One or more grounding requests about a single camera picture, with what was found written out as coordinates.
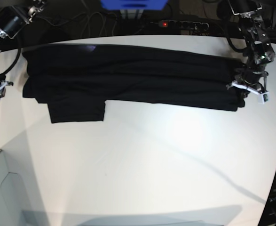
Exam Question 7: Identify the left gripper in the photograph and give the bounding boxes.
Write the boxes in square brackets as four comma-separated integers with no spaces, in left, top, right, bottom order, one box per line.
[226,68,268,98]

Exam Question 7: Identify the black T-shirt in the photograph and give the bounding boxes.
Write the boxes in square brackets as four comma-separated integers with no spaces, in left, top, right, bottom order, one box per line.
[23,45,245,123]

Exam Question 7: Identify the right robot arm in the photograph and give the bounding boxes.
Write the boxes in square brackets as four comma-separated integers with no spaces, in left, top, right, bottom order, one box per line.
[0,0,47,100]

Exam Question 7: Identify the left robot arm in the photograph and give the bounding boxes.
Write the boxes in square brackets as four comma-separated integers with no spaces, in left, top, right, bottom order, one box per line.
[226,0,276,104]

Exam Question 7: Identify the black power strip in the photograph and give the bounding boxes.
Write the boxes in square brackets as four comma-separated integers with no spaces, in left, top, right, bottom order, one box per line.
[155,20,210,32]

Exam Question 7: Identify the blue plastic bin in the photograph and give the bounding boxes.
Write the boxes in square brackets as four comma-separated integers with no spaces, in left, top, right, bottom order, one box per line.
[101,0,168,10]

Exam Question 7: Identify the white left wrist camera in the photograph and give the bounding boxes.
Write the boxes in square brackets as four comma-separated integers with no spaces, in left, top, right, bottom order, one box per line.
[258,91,269,104]

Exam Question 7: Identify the tangled black cables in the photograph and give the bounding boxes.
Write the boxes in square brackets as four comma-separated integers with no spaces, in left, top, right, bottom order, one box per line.
[41,7,119,36]

